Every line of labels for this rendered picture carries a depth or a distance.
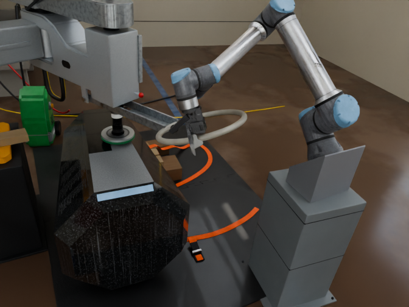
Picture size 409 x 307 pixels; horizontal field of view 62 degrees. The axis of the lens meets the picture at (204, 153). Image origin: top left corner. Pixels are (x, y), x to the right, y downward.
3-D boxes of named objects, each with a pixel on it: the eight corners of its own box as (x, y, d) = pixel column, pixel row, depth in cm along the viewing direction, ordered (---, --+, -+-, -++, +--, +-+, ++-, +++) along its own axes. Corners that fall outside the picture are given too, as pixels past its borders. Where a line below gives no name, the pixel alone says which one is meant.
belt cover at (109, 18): (8, 6, 221) (2, -23, 212) (44, 3, 239) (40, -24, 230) (109, 39, 177) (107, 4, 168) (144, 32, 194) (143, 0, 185)
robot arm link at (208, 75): (208, 69, 162) (185, 77, 158) (216, 58, 152) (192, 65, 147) (216, 87, 162) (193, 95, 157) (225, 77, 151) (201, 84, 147)
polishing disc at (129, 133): (137, 140, 222) (137, 139, 222) (103, 144, 215) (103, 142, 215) (131, 125, 239) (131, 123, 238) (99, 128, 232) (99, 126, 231)
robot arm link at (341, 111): (343, 127, 182) (276, 5, 185) (368, 116, 166) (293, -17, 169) (323, 138, 177) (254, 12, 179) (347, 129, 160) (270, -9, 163)
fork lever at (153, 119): (80, 101, 221) (78, 94, 218) (103, 93, 235) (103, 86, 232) (159, 136, 188) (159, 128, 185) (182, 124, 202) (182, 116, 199)
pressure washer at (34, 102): (28, 131, 383) (11, 54, 336) (62, 130, 390) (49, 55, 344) (21, 148, 354) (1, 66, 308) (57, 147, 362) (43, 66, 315)
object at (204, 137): (137, 145, 179) (136, 140, 178) (195, 116, 213) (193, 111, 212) (211, 146, 148) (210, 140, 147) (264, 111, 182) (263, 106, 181)
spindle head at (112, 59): (75, 95, 219) (65, 22, 195) (102, 86, 235) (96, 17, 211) (113, 112, 202) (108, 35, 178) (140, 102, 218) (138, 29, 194)
